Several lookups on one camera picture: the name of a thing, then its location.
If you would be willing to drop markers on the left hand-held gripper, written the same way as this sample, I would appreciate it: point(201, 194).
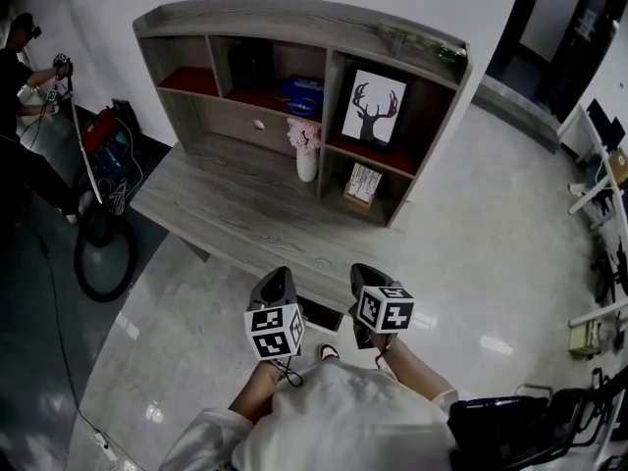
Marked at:
point(275, 327)

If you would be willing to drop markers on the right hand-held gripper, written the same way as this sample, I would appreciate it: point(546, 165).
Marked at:
point(385, 309)

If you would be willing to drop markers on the grey wooden drawer round knob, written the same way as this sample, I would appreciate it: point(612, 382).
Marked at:
point(230, 118)

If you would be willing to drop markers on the person's left forearm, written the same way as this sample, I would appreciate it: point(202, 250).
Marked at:
point(255, 390)

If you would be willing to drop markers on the person's right forearm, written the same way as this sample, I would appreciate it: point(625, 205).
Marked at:
point(417, 368)

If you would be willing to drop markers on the grey wooden desk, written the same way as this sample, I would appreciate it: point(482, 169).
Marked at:
point(230, 224)

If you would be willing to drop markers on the wooden desk calendar stand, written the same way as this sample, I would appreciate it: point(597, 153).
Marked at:
point(363, 184)

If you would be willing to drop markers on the person's shoe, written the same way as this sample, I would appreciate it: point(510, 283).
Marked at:
point(328, 351)

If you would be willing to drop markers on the person's white shirt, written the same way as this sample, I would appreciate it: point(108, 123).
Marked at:
point(343, 425)

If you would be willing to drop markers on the white vase pink flowers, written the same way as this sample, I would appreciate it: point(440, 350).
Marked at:
point(307, 157)

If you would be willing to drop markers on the black chair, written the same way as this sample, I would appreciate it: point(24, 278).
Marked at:
point(520, 425)

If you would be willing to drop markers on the pale green box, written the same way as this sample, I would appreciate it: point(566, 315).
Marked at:
point(584, 339)

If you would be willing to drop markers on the black framed deer picture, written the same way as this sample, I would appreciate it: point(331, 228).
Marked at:
point(375, 108)

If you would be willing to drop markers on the white power strip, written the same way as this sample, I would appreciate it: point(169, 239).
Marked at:
point(104, 444)

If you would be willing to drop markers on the blue scissors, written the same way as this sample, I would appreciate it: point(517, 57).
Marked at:
point(300, 106)

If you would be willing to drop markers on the blue box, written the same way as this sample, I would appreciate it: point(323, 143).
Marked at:
point(304, 88)

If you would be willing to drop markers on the white work table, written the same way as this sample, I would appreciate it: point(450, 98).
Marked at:
point(589, 165)

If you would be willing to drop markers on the red vacuum machine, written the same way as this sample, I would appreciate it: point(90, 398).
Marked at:
point(105, 135)

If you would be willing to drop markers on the long metal pole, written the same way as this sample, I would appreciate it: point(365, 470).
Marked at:
point(84, 150)

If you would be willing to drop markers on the black monitor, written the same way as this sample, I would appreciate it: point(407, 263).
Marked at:
point(606, 123)

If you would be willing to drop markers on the grey wooden shelf hutch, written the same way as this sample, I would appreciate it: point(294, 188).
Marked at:
point(304, 22)

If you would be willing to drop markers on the dark door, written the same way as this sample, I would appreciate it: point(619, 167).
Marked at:
point(564, 32)

